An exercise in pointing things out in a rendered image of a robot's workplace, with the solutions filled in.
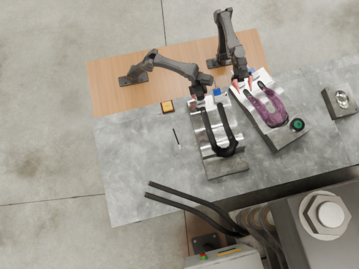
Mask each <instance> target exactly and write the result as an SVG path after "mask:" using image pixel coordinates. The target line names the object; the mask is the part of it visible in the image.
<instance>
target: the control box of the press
mask: <svg viewBox="0 0 359 269"><path fill-rule="evenodd" d="M191 242H192V246H193V250H194V254H195V255H194V256H190V257H186V258H185V265H184V269H264V268H263V265H262V261H261V257H260V254H259V252H257V248H255V247H254V248H252V247H250V246H247V244H245V243H244V244H243V243H239V244H235V245H232V246H228V247H224V248H221V245H220V242H219V239H218V234H217V233H216V232H214V233H210V234H206V235H203V236H199V237H196V238H192V239H191Z"/></svg>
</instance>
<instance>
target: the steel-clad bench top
mask: <svg viewBox="0 0 359 269"><path fill-rule="evenodd" d="M270 77H271V78H272V80H273V81H274V82H275V83H276V84H278V85H279V86H280V87H281V88H282V89H283V90H284V91H285V92H286V94H287V95H288V97H289V99H290V100H291V102H292V104H293V106H294V107H295V108H296V110H297V111H298V112H299V113H300V112H302V113H303V114H304V116H305V117H306V118H307V120H308V121H309V122H310V124H311V125H312V126H313V127H314V128H313V129H311V130H310V131H309V132H307V133H306V134H304V135H303V136H301V137H300V138H298V139H297V140H295V141H293V142H292V143H290V144H288V145H287V146H285V147H284V148H282V149H280V150H279V151H277V152H276V153H274V154H273V153H272V151H271V150H270V148H269V147H268V145H267V144H266V143H265V141H264V140H263V139H262V137H261V136H260V134H259V133H258V131H257V130H256V128H253V124H252V123H251V121H250V120H249V119H248V117H247V116H246V114H245V113H244V112H243V110H242V109H241V107H240V106H239V105H238V103H237V102H236V100H235V99H234V97H233V96H232V94H231V93H230V92H229V87H230V86H232V85H227V86H223V87H220V90H221V92H226V91H227V92H228V96H229V99H230V102H231V106H232V109H233V113H234V115H235V119H236V122H237V124H238V126H239V129H240V131H241V133H242V135H243V138H244V141H245V145H246V147H245V154H246V157H247V160H248V164H249V167H250V169H249V170H247V171H243V172H239V173H235V174H232V175H228V176H224V177H220V178H216V179H212V180H207V177H206V173H205V169H204V165H203V163H202V159H201V155H200V152H199V148H198V145H195V143H197V140H196V137H195V134H194V130H193V126H192V122H191V119H190V115H189V111H188V107H187V101H189V100H193V98H192V97H191V95H188V96H184V97H180V98H176V99H172V101H173V105H174V110H175V112H173V113H169V114H165V115H163V113H162V109H161V105H160V102H159V103H156V104H152V105H148V106H144V107H140V108H135V109H131V110H127V111H124V112H119V113H115V114H111V115H107V116H103V117H99V118H95V119H92V120H91V121H92V127H93V132H94V136H95V142H96V147H97V153H98V158H99V164H100V169H101V173H102V179H103V184H104V190H105V195H106V201H107V206H108V211H109V215H110V221H111V226H112V228H114V227H118V226H121V225H125V224H130V223H133V222H136V221H140V220H144V219H148V218H152V217H156V216H160V215H164V214H167V213H171V212H175V211H179V210H182V209H179V208H176V207H173V206H170V205H167V204H164V203H161V202H158V201H155V200H152V199H149V198H146V197H144V196H143V193H144V192H147V193H150V194H153V195H156V196H159V197H162V198H165V199H168V200H172V201H175V202H178V203H181V204H184V205H187V206H190V207H195V206H198V205H201V204H199V203H196V202H193V201H190V200H187V199H184V198H182V197H179V196H176V195H174V194H170V193H168V192H165V191H162V190H160V189H157V188H154V187H151V186H149V185H147V182H148V181H152V182H155V183H157V184H160V185H164V186H166V187H169V188H172V189H175V190H177V191H180V192H183V193H186V194H189V195H192V196H195V197H198V198H200V199H203V200H206V201H208V202H214V201H218V200H222V199H226V198H229V197H233V196H237V195H240V194H245V193H249V192H252V191H257V190H260V189H263V188H267V187H271V186H276V185H279V184H283V183H288V182H290V181H294V180H298V179H302V178H306V177H310V176H314V175H318V174H321V173H325V172H329V171H333V170H337V169H341V168H345V167H349V166H352V165H356V164H359V112H358V113H356V114H355V115H352V116H347V117H344V118H340V119H337V120H333V121H332V120H331V117H330V114H329V112H328V109H327V107H326V104H325V102H324V99H323V97H322V94H321V92H322V91H323V90H324V89H325V88H327V87H330V86H334V85H338V84H342V83H347V82H348V84H349V87H350V89H351V91H352V94H353V96H354V99H355V101H356V103H357V106H358V108H359V53H356V54H352V55H349V56H345V57H341V58H336V59H332V60H328V61H324V62H320V63H317V64H313V65H309V66H304V67H301V68H296V69H292V70H288V71H285V72H281V73H277V74H272V75H270ZM173 129H174V130H175V133H176V136H177V139H178V141H179V144H180V146H181V149H180V148H179V146H178V143H177V140H176V138H175V135H174V132H173Z"/></svg>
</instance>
